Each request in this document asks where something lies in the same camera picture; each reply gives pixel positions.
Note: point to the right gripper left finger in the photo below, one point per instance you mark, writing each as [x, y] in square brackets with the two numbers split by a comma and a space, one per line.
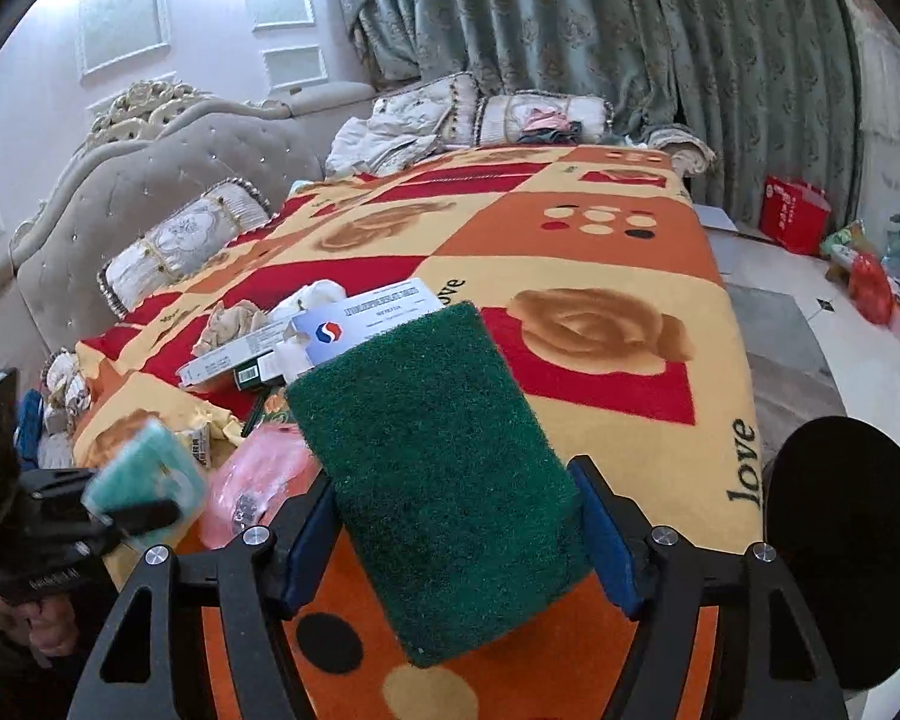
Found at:
[150, 659]

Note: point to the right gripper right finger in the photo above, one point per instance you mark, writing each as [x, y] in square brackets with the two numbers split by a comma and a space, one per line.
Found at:
[768, 660]

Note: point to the pink snack bag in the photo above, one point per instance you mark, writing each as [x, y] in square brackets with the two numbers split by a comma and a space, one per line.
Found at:
[273, 464]

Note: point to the teal tissue pack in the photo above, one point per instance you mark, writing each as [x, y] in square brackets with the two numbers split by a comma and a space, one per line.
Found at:
[153, 467]

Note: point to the green scouring pad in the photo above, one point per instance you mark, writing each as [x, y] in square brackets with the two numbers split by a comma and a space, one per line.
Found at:
[464, 519]

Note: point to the long white medicine box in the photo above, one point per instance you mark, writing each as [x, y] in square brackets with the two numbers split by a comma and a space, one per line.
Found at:
[220, 360]

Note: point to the black trash bin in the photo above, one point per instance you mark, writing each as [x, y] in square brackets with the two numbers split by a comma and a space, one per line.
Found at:
[833, 514]

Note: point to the left hand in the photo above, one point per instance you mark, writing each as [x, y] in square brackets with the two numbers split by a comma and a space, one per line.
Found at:
[47, 626]

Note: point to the yellow crumpled wrapper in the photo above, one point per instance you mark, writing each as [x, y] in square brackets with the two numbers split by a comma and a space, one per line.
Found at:
[222, 424]

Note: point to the green white small box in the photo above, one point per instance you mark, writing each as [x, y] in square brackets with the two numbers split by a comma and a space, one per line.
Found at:
[260, 372]

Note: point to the crumpled beige paper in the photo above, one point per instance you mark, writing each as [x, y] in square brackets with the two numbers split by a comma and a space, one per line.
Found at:
[226, 324]

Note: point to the embroidered white pillow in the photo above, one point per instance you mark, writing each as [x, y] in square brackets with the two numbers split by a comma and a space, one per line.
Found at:
[182, 244]

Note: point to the crumpled white tissue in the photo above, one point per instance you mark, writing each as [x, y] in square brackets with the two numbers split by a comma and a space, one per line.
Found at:
[309, 297]

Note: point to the patterned red orange blanket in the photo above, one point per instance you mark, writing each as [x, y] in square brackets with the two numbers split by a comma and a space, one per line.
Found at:
[595, 279]

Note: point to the red plastic bag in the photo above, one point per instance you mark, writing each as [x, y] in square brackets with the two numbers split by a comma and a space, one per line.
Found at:
[870, 290]

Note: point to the red paper bag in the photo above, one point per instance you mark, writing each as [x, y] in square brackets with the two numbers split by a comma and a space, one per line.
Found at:
[794, 215]

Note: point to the grey tufted headboard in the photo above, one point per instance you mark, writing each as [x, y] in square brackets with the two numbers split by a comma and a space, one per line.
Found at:
[125, 180]

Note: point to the white folded quilt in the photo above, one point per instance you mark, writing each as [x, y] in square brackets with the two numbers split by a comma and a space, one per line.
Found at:
[407, 127]

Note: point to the white pillow by curtain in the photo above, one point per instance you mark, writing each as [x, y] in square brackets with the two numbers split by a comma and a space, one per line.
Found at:
[506, 118]

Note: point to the white lace covered appliance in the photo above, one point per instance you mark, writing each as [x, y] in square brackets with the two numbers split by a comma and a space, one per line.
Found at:
[878, 51]

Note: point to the green patterned curtain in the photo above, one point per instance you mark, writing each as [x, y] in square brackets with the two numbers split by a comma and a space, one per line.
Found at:
[772, 86]

